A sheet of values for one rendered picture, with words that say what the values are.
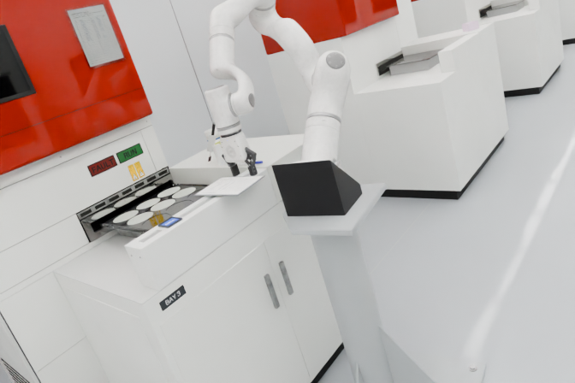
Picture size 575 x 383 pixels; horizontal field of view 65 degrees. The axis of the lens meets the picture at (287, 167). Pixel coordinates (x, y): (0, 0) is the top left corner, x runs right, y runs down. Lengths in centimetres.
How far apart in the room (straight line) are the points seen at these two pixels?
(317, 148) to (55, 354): 124
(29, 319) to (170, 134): 232
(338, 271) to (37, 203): 110
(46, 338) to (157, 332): 65
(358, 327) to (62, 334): 110
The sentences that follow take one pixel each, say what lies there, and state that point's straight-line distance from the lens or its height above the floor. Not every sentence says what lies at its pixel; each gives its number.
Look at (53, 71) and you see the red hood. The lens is 187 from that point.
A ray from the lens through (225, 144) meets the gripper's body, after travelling 158.
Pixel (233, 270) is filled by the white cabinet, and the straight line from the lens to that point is 155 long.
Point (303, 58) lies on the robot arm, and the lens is 167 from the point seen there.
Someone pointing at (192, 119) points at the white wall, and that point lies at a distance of 406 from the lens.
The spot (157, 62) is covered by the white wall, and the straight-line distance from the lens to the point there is 394.
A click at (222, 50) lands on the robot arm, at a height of 139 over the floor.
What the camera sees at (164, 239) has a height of 94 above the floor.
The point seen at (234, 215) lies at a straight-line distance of 153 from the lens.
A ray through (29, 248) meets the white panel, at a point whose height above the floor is 94.
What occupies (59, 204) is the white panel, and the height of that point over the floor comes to 103.
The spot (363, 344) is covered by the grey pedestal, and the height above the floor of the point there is 30.
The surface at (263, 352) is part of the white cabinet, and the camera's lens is 174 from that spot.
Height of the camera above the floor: 143
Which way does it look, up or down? 17 degrees down
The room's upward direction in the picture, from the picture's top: 17 degrees counter-clockwise
